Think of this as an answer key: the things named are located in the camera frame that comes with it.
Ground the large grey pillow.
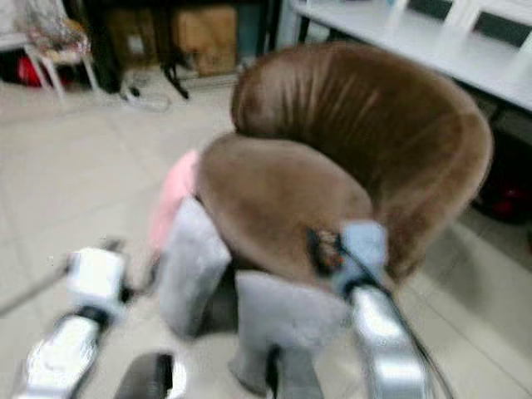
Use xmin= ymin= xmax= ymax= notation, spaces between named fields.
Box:
xmin=228 ymin=272 xmax=352 ymax=399

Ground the small grey pillow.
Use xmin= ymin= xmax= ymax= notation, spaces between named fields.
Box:
xmin=157 ymin=198 xmax=233 ymax=338

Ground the brown round sofa chair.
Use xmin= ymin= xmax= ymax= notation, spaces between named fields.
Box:
xmin=195 ymin=42 xmax=495 ymax=290

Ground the pink pillow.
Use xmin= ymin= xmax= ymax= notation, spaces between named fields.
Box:
xmin=148 ymin=150 xmax=201 ymax=252

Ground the red and black object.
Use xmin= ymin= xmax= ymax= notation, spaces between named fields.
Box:
xmin=472 ymin=131 xmax=532 ymax=226

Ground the dark robot leg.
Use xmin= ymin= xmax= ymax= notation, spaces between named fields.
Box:
xmin=114 ymin=352 xmax=189 ymax=399

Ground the white table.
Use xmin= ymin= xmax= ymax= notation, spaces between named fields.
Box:
xmin=289 ymin=0 xmax=532 ymax=115

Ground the light cardboard box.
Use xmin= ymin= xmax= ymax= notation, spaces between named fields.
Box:
xmin=174 ymin=6 xmax=239 ymax=77

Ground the small red object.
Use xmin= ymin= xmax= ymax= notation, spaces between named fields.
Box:
xmin=16 ymin=57 xmax=52 ymax=89

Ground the dark cardboard box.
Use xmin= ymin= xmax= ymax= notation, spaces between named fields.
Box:
xmin=107 ymin=8 xmax=160 ymax=69

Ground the white chair with patterned cloth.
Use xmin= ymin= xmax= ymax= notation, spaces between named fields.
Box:
xmin=20 ymin=0 xmax=102 ymax=102

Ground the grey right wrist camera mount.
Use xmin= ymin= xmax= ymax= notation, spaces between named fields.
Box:
xmin=332 ymin=219 xmax=390 ymax=297

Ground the thin grey cable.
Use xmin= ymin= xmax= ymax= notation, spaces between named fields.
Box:
xmin=0 ymin=261 xmax=72 ymax=318

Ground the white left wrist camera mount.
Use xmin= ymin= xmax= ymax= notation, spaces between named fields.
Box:
xmin=66 ymin=246 xmax=128 ymax=313

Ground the white power strip with cable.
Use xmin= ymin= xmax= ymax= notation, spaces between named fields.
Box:
xmin=120 ymin=81 xmax=173 ymax=114

